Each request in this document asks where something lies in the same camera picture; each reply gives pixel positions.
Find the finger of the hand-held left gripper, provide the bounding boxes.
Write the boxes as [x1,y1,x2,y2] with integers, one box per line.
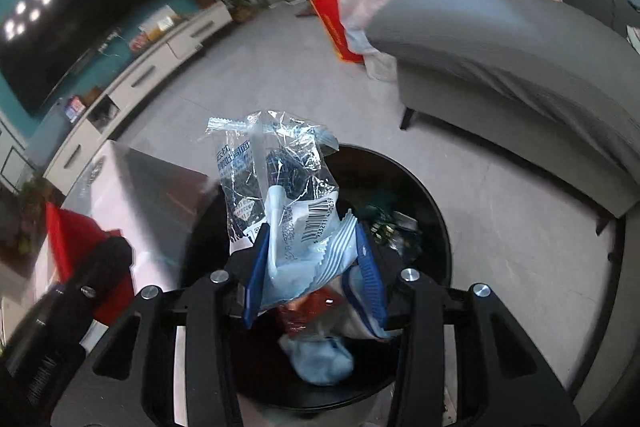
[60,236,136,323]

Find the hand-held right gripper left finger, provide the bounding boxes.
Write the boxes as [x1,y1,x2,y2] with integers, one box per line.
[50,234,273,427]

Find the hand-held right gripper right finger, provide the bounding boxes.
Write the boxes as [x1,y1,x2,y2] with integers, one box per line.
[355,223,581,427]

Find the red cigarette box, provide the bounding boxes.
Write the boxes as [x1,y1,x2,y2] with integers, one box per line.
[45,201,138,328]

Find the red snack packet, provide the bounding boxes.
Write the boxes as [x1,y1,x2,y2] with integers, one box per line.
[275,287,346,338]

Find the black trash bin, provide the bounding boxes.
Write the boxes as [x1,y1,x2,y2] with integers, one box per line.
[180,143,453,413]

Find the clear blue printed wrapper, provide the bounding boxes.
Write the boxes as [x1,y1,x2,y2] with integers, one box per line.
[206,109,361,310]

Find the blue white striped packet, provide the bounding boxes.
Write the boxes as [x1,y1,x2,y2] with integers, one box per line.
[342,264,403,340]

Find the dark green snack packet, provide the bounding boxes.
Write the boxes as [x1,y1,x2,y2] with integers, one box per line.
[360,202,423,258]

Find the light blue plastic bag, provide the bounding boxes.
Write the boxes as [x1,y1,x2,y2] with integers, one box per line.
[277,337,356,387]

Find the blue and red sign stand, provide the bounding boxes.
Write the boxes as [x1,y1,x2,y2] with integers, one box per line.
[65,97,88,122]

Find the white TV cabinet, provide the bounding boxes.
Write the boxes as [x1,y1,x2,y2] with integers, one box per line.
[0,2,236,188]

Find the black television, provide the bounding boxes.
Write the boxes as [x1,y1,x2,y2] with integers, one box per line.
[0,0,182,118]

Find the grey sofa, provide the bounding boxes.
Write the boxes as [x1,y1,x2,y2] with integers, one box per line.
[367,0,640,238]

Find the red paper bag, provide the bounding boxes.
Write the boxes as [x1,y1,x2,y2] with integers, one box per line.
[309,0,366,64]

